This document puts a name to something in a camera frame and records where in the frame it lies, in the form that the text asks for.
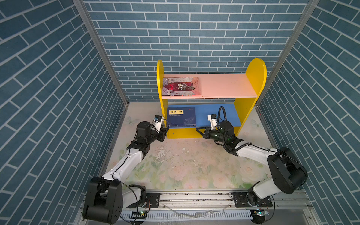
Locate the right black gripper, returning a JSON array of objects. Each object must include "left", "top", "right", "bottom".
[{"left": 196, "top": 127, "right": 227, "bottom": 145}]

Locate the navy book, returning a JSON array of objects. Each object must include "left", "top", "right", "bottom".
[{"left": 166, "top": 107, "right": 197, "bottom": 128}]

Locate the Hamlet picture book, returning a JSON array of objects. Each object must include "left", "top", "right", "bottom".
[{"left": 162, "top": 77, "right": 201, "bottom": 96}]

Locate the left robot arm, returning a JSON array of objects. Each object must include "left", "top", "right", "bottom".
[{"left": 82, "top": 115, "right": 169, "bottom": 225}]

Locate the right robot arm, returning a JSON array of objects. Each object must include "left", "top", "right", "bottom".
[{"left": 196, "top": 121, "right": 308, "bottom": 207}]

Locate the yellow pink blue bookshelf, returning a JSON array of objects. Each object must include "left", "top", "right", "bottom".
[{"left": 156, "top": 58, "right": 267, "bottom": 135}]

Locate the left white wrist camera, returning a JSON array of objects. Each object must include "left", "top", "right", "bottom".
[{"left": 152, "top": 114, "right": 165, "bottom": 133}]

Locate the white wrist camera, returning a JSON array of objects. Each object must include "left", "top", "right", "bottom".
[
  {"left": 152, "top": 114, "right": 165, "bottom": 133},
  {"left": 207, "top": 114, "right": 218, "bottom": 130}
]

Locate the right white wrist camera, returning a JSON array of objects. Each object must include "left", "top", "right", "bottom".
[{"left": 207, "top": 114, "right": 218, "bottom": 130}]

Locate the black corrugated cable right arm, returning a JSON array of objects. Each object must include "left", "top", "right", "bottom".
[{"left": 216, "top": 106, "right": 252, "bottom": 157}]

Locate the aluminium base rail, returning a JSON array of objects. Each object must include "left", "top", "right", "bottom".
[{"left": 78, "top": 189, "right": 318, "bottom": 225}]

